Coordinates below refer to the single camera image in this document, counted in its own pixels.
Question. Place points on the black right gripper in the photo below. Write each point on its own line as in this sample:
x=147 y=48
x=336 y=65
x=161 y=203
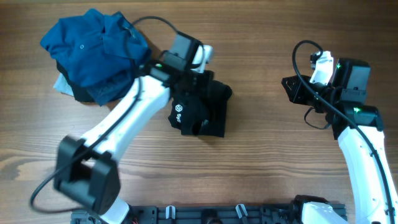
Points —
x=296 y=94

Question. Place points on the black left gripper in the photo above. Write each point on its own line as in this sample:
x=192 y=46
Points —
x=204 y=89

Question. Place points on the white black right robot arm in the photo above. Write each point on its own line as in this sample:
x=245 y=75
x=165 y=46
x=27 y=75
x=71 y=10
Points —
x=338 y=89

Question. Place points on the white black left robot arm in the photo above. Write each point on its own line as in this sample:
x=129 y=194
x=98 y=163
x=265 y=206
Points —
x=87 y=169

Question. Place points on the folded dark navy garment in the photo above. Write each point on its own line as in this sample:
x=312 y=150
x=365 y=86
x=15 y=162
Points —
x=115 y=90

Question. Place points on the folded light grey garment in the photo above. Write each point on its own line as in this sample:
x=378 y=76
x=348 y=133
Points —
x=62 y=86

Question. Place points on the blue polo shirt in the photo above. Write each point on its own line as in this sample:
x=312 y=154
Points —
x=95 y=46

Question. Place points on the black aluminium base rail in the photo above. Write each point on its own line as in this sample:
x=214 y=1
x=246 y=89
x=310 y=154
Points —
x=265 y=214

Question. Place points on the folded black garment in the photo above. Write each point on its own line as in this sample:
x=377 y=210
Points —
x=80 y=93

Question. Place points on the black polo shirt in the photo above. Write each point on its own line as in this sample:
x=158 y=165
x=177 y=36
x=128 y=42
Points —
x=202 y=116

